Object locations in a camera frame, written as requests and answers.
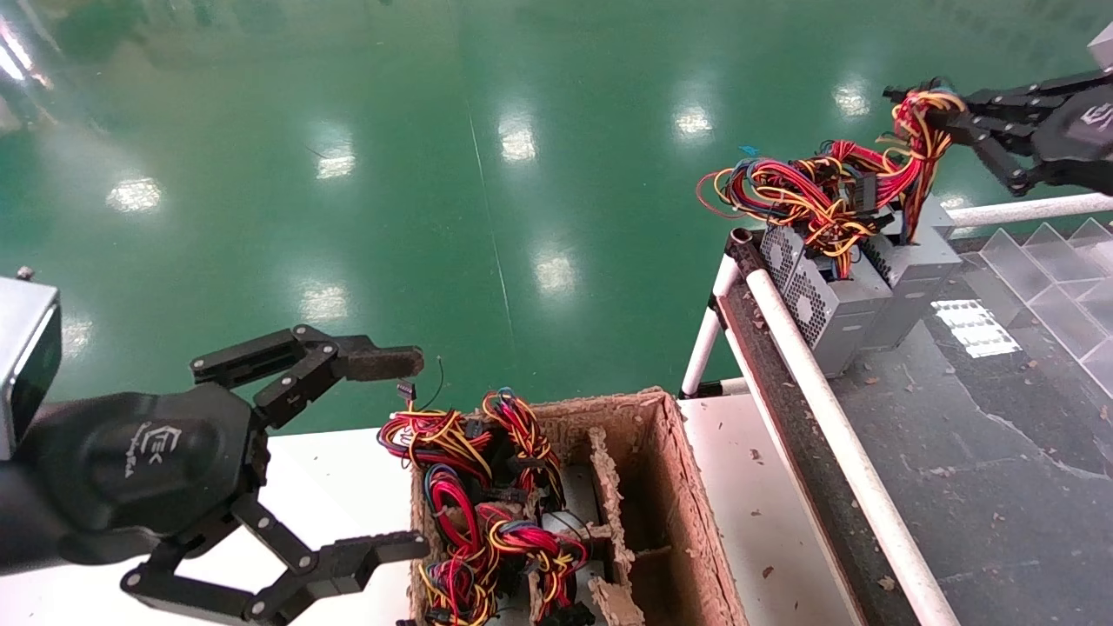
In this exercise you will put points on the brown cardboard box with dividers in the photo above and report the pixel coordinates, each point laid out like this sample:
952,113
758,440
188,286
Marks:
669,487

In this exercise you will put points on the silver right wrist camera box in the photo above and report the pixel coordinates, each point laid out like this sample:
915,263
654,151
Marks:
1104,48

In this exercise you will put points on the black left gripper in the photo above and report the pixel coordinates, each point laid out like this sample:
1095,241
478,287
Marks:
152,461

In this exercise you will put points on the white frame leg pipe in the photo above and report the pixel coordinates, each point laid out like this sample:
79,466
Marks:
706,335

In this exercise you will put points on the white horizontal frame pipe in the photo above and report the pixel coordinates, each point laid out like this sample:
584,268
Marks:
1026,211

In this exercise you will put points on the dark rusty edge rail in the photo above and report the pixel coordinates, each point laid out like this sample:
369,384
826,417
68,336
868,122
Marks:
783,417

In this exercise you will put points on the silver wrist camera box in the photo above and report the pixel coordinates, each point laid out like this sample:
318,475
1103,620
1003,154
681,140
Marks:
22,348
1104,48

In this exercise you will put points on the clear acrylic divider tray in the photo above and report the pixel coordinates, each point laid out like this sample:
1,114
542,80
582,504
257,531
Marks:
1043,278

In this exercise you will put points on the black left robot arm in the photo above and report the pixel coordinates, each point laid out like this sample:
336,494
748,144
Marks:
17,522

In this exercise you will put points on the long white frame pipe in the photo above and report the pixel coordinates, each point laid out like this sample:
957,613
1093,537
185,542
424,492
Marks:
835,417

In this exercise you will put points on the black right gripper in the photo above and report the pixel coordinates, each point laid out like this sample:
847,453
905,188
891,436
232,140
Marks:
1087,139

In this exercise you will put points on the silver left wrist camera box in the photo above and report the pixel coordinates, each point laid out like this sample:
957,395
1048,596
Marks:
22,348

